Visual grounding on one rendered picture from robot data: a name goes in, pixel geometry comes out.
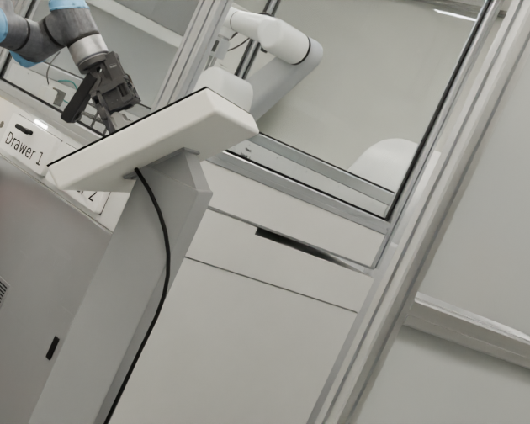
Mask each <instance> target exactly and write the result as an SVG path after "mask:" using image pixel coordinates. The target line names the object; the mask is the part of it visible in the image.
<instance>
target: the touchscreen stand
mask: <svg viewBox="0 0 530 424"><path fill-rule="evenodd" d="M140 172H141V174H142V175H143V177H144V179H145V180H146V181H147V183H148V185H149V186H150V188H151V191H152V192H153V194H154V196H155V198H156V201H157V203H158V205H159V207H160V209H161V212H162V216H163V219H164V222H165V225H166V228H167V234H168V240H169V246H170V253H171V263H170V278H169V283H168V287H167V295H168V292H169V290H170V288H171V287H172V283H173V281H174V279H175V278H176V276H177V273H178V270H179V268H180V267H181V264H182V262H183V259H184V258H185V255H186V253H187V251H188V249H189V246H190V244H191V242H192V240H193V237H194V235H195V233H196V231H197V229H198V227H199V224H200V222H201V220H202V218H203V216H204V213H205V211H206V209H207V207H208V205H209V202H210V200H211V198H212V196H213V192H212V191H211V190H202V189H195V188H192V187H190V186H188V185H187V184H185V183H181V182H179V181H178V180H176V179H174V178H171V177H169V176H167V175H165V174H163V173H161V172H158V171H156V170H154V169H152V168H150V167H147V166H143V167H142V169H141V170H140ZM166 263H167V253H166V247H165V241H164V235H163V231H162V226H161V223H160V220H159V217H158V214H157V212H156V208H155V206H154V204H153V203H152V201H151V197H150V195H149V194H148V192H147V190H146V188H145V186H144V185H143V183H142V181H141V180H140V179H139V177H138V178H137V179H136V181H135V184H134V187H133V188H132V190H131V192H130V196H129V197H128V199H127V202H126V204H125V206H124V208H123V211H122V213H121V215H120V217H119V220H118V222H117V224H116V226H115V228H114V231H113V233H112V236H111V237H110V239H109V243H108V245H107V246H106V248H105V251H104V253H103V255H102V257H101V260H100V262H99V264H98V267H97V269H96V271H95V273H94V275H93V278H92V280H91V282H90V284H89V286H88V288H87V292H86V293H85V295H84V297H83V299H82V303H81V304H80V306H79V309H78V311H77V313H76V316H75V318H74V320H73V322H72V325H71V327H70V329H69V331H68V333H67V335H66V338H65V341H64V342H63V344H62V346H61V350H60V351H59V353H58V355H57V358H56V360H55V362H54V364H53V367H52V369H51V371H50V374H49V376H48V378H47V380H46V382H45V385H44V387H43V389H42V391H41V393H40V396H39V399H38V400H37V402H36V404H35V407H34V409H33V411H32V413H31V416H30V418H29V420H28V423H27V424H104V422H105V419H106V417H107V415H108V413H109V411H110V409H111V406H112V404H113V403H114V400H115V398H116V396H117V394H118V392H119V389H120V387H121V385H122V384H123V382H124V379H125V376H126V374H127V373H128V371H129V369H130V366H131V364H132V362H133V360H134V358H135V355H136V354H137V352H138V350H139V348H140V345H141V343H142V341H143V339H144V337H145V335H146V333H147V331H148V329H149V327H150V324H151V322H152V320H153V318H154V316H155V314H156V310H157V307H158V305H159V303H160V300H161V297H162V291H163V287H164V282H165V277H166ZM166 297H167V296H166ZM165 299H166V298H165Z"/></svg>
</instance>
